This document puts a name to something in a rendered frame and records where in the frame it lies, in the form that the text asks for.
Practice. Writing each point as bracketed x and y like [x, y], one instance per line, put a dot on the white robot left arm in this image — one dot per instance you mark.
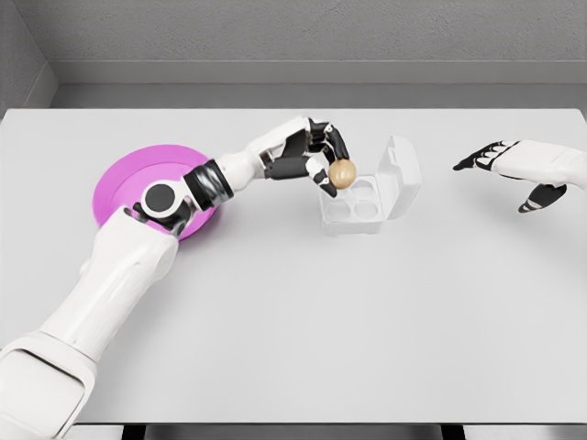
[114, 256]

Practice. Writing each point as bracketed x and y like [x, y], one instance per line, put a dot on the magenta plate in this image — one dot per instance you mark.
[137, 179]

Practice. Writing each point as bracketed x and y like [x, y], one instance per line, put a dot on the tan egg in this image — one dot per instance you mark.
[342, 173]

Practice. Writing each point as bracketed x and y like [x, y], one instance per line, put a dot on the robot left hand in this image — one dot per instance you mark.
[293, 137]

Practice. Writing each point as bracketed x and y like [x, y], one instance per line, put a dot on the white egg box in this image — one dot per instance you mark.
[371, 192]

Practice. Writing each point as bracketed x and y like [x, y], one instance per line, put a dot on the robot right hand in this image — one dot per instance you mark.
[518, 158]

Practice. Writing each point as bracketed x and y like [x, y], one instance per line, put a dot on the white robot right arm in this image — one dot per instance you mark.
[573, 165]

